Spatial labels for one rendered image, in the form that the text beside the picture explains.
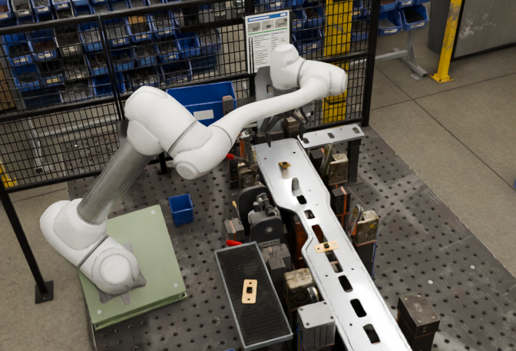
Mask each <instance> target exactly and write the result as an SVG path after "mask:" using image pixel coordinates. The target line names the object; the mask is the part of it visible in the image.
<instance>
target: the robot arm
mask: <svg viewBox="0 0 516 351"><path fill-rule="evenodd" d="M270 76H271V79H272V82H273V98H269V99H266V100H263V101H258V102H254V103H252V104H247V105H244V106H242V107H240V108H237V109H236V110H234V111H232V112H230V113H229V114H227V115H226V116H224V117H223V118H221V119H220V120H218V121H216V122H215V123H213V124H211V125H209V126H208V127H206V126H204V125H202V124H201V123H200V122H199V121H197V120H196V119H195V118H194V116H193V115H192V114H191V113H190V112H189V111H188V110H187V109H186V108H185V107H184V106H183V105H182V104H180V103H179V102H178V101H176V100H175V99H174V98H172V97H171V96H170V95H169V94H167V93H166V92H164V91H162V90H160V89H157V88H154V87H151V86H150V87H148V86H143V87H141V88H139V89H138V90H136V91H135V92H134V93H133V94H132V95H131V96H130V97H129V98H128V99H127V101H126V103H125V107H124V110H125V114H126V117H127V118H128V119H129V124H128V129H127V138H126V139H125V140H124V142H123V143H122V145H121V146H120V147H119V148H118V150H117V151H116V153H115V154H114V156H113V157H112V158H111V159H110V161H109V162H108V164H107V166H106V167H105V169H104V170H103V171H102V172H101V174H100V175H99V177H98V178H97V180H96V181H95V182H94V183H93V185H92V186H91V188H90V189H89V191H88V192H87V193H86V194H85V196H84V197H83V198H80V199H76V200H73V201H72V202H70V201H69V200H60V201H59V202H56V203H53V204H52V205H51V206H50V207H49V208H48V209H47V210H46V211H45V212H44V213H43V215H42V216H41V219H40V228H41V232H42V233H43V235H44V237H45V239H46V240H47V241H48V242H49V244H50V245H51V246H52V247H53V248H54V249H55V250H56V251H57V252H59V253H60V254H61V255H62V256H63V257H64V258H65V259H66V260H67V261H69V262H70V263H72V264H73V265H75V266H76V267H77V268H78V269H79V270H80V271H81V272H82V273H83V274H84V275H85V276H86V277H87V278H88V279H89V280H90V281H91V282H92V283H95V284H96V287H97V288H98V292H99V296H100V301H101V303H107V302H108V301H109V300H111V299H112V298H115V297H116V296H120V295H121V298H122V300H123V301H124V303H125V305H130V304H131V298H130V294H129V291H131V290H133V289H135V288H138V287H143V286H145V285H146V284H147V281H146V280H145V278H144V277H143V275H142V273H141V270H140V268H139V266H138V262H137V259H136V258H135V256H134V253H133V250H132V244H131V242H125V243H124V244H123V245H120V244H119V243H118V242H117V241H116V240H114V239H113V238H112V237H110V236H109V235H108V234H107V233H106V232H105V231H106V228H107V225H108V217H107V215H108V214H109V213H110V212H111V210H112V209H113V208H114V206H115V205H116V204H117V202H118V201H119V200H120V199H121V198H122V197H123V195H124V194H125V192H126V191H127V190H128V188H129V187H130V186H131V185H132V184H133V182H134V181H135V180H136V179H137V177H138V176H139V175H140V173H141V172H142V171H143V169H144V168H145V167H146V166H147V165H148V163H149V162H150V161H151V159H152V158H153V157H154V155H158V154H161V153H162V152H164V151H166V152H167V153H168V154H169V155H170V156H171V157H172V158H173V159H174V166H175V169H176V171H177V173H178V174H179V175H180V176H181V177H183V178H185V179H188V180H193V179H197V178H199V177H202V176H203V175H205V174H207V173H209V172H211V171H212V170H213V169H214V168H215V167H216V166H217V165H218V164H219V163H220V162H221V161H222V160H223V159H224V158H225V157H226V155H227V153H228V152H229V151H230V149H231V147H232V146H233V144H234V142H235V140H236V139H237V136H238V135H239V133H240V132H241V130H242V129H243V128H244V127H246V126H247V125H248V124H251V123H253V122H254V121H258V120H261V119H264V120H263V123H262V124H261V126H260V132H261V133H262V134H263V133H264V137H265V138H266V140H267V144H268V146H269V147H271V138H270V130H271V129H272V128H273V127H274V125H275V124H276V123H277V121H279V120H280V119H284V118H289V117H293V118H295V119H296V120H297V121H298V122H299V138H300V140H301V141H303V132H305V131H306V125H307V124H310V121H309V119H308V117H307V116H306V115H305V113H304V111H303V105H305V104H308V103H309V102H311V101H313V100H321V99H323V98H326V97H329V96H337V95H341V94H342V93H343V92H345V90H346V87H347V83H348V76H347V74H346V73H345V72H344V71H343V70H342V69H341V68H339V67H336V66H335V65H331V64H327V63H324V62H321V61H308V60H305V59H303V58H301V57H300V56H299V54H298V51H297V50H296V48H295V47H294V46H293V45H291V44H281V45H277V46H276V47H275V48H274V50H273V52H272V55H271V61H270ZM296 88H301V89H299V90H298V91H296ZM296 109H297V110H298V111H300V113H301V114H302V116H303V117H304V119H305V120H304V121H303V120H302V119H301V118H300V117H298V116H297V115H296V114H295V113H294V111H295V110H296ZM273 115H274V116H273ZM272 116H273V119H272V120H271V121H270V119H271V117H272ZM277 116H278V117H277Z"/></svg>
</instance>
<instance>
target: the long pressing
mask: <svg viewBox="0 0 516 351"><path fill-rule="evenodd" d="M252 148H253V149H254V150H255V152H256V164H257V167H258V170H259V172H260V174H261V176H262V179H263V181H264V183H265V185H266V187H267V189H268V191H269V193H270V196H271V198H272V200H273V202H274V204H275V206H276V207H277V208H278V209H280V210H284V211H286V212H289V213H291V214H294V215H296V216H297V217H298V219H299V222H300V223H301V226H302V228H303V230H304V232H305V234H306V236H307V241H306V242H305V243H304V245H303V247H302V249H301V256H302V258H303V260H304V262H305V265H306V267H307V268H309V270H310V273H311V274H312V276H313V279H314V280H315V285H316V289H317V290H318V292H319V295H320V296H321V299H322V301H324V300H325V301H327V302H328V303H329V305H330V307H331V309H332V311H333V313H334V315H335V318H336V331H337V333H338V335H339V338H340V339H341V341H342V344H343V346H344V348H345V350H346V351H413V350H412V348H411V346H410V345H409V343H408V341H407V339H406V338H405V336H404V334H403V332H402V331H401V329H400V327H399V325H398V324H397V322H396V321H395V318H394V316H393V315H392V313H391V312H390V310H389V308H388V307H387V305H386V303H385V301H384V299H383V298H382V296H381V294H380V292H379V291H378V289H377V287H376V285H375V284H374V282H373V280H372V278H371V277H370V275H369V273H368V271H367V269H366V268H365V266H364V264H363V263H362V261H361V259H360V258H359V255H358V254H357V252H356V250H355V249H354V247H353V245H352V244H351V242H350V240H349V238H348V237H347V235H346V233H345V231H344V229H343V228H342V226H341V224H340V222H339V221H338V219H337V217H336V215H335V214H334V212H333V211H332V208H331V207H330V193H329V191H328V190H327V188H326V186H325V184H324V183H323V181H322V179H321V177H320V176H319V174H318V173H317V171H316V169H315V168H314V166H313V164H312V162H311V160H310V159H309V157H308V156H307V154H306V152H305V151H304V149H303V147H302V145H301V143H300V142H299V141H298V140H297V139H295V138H287V139H283V140H279V141H272V142H271V147H269V146H268V144H267V143H264V144H257V145H253V146H252ZM293 152H295V153H293ZM264 158H266V160H265V159H264ZM281 161H287V162H288V163H289V164H291V165H292V167H287V168H286V169H284V168H282V167H281V166H280V165H279V164H278V162H281ZM294 177H297V178H298V179H299V189H298V190H293V189H292V188H291V181H292V179H293V178H294ZM309 190H311V191H309ZM299 196H304V198H305V200H306V204H299V201H298V200H297V199H296V198H297V197H299ZM316 204H318V205H316ZM305 210H311V211H312V213H313V215H314V217H315V219H313V220H307V218H306V215H305V214H304V211H305ZM314 225H319V227H320V228H321V230H322V232H323V234H324V236H325V238H326V240H327V241H328V242H330V241H334V240H335V241H336V242H337V244H338V245H339V249H335V250H330V251H332V252H333V253H334V254H335V256H336V259H337V260H338V262H339V265H340V266H341V268H342V272H341V273H335V272H334V270H333V268H332V266H331V264H330V262H329V260H328V258H327V256H326V255H325V252H323V253H317V252H316V250H315V248H314V246H315V245H317V244H320V243H319V241H318V239H317V237H316V235H315V233H314V231H313V229H312V226H314ZM352 268H353V269H354V270H352ZM326 275H327V276H326ZM339 276H346V278H347V280H348V281H349V283H350V285H351V287H352V289H353V291H352V292H349V293H346V292H345V291H344V289H343V288H342V286H341V284H340V282H339V280H338V277H339ZM355 299H357V300H358V301H359V302H360V304H361V306H362V308H363V309H364V311H365V314H366V316H364V317H361V318H359V317H357V315H356V313H355V311H354V309H353V308H352V305H351V303H350V301H351V300H355ZM349 324H352V326H350V325H349ZM366 325H372V327H373V329H374V330H375V332H376V334H377V336H378V338H379V340H380V343H379V344H376V345H372V344H371V343H370V341H369V338H368V337H367V335H366V332H365V330H364V329H363V327H364V326H366Z"/></svg>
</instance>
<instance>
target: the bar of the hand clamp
mask: <svg viewBox="0 0 516 351"><path fill-rule="evenodd" d="M241 134H242V136H240V137H239V140H242V141H243V143H244V146H245V149H246V155H247V158H248V160H249V162H250V165H251V164H255V163H256V162H255V159H254V156H253V150H252V147H251V143H250V137H253V138H255V136H256V135H255V132H254V131H251V134H248V133H247V132H246V131H244V132H241Z"/></svg>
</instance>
